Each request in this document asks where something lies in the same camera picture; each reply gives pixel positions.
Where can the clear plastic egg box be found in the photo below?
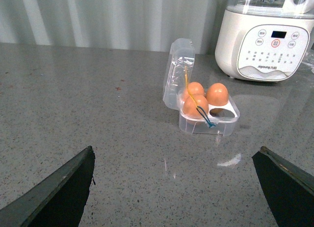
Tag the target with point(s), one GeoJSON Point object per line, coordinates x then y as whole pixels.
{"type": "Point", "coordinates": [181, 59]}

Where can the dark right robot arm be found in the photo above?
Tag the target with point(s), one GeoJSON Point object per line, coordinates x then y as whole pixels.
{"type": "Point", "coordinates": [289, 190]}

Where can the brown egg front left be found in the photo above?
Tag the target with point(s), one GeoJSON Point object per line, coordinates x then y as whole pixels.
{"type": "Point", "coordinates": [190, 106]}

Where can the brown egg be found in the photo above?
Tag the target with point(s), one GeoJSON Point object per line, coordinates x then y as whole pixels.
{"type": "Point", "coordinates": [190, 106]}
{"type": "Point", "coordinates": [195, 88]}
{"type": "Point", "coordinates": [217, 95]}

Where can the brown egg back left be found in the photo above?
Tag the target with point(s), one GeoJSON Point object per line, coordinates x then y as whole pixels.
{"type": "Point", "coordinates": [195, 88]}

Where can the brown egg back right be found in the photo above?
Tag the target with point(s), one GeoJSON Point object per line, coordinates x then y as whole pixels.
{"type": "Point", "coordinates": [217, 95]}

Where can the yellow rubber band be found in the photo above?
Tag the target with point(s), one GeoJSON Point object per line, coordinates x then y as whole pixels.
{"type": "Point", "coordinates": [188, 91]}

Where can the blue rubber band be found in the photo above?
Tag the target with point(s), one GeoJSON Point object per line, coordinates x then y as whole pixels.
{"type": "Point", "coordinates": [204, 118]}

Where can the white Joyoung blender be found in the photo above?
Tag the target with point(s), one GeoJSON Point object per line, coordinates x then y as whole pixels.
{"type": "Point", "coordinates": [264, 40]}

